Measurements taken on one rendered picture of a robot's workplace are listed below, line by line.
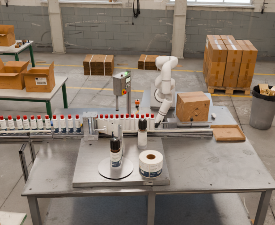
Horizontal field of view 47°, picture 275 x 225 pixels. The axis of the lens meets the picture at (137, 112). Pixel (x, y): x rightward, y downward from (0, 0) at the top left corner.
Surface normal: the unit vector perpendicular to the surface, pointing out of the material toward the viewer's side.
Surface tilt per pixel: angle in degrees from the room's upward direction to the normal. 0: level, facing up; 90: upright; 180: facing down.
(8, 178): 0
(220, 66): 88
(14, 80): 90
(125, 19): 90
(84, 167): 0
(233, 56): 90
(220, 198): 1
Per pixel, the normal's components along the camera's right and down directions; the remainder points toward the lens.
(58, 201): 0.02, -0.88
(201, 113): 0.20, 0.46
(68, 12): -0.11, 0.47
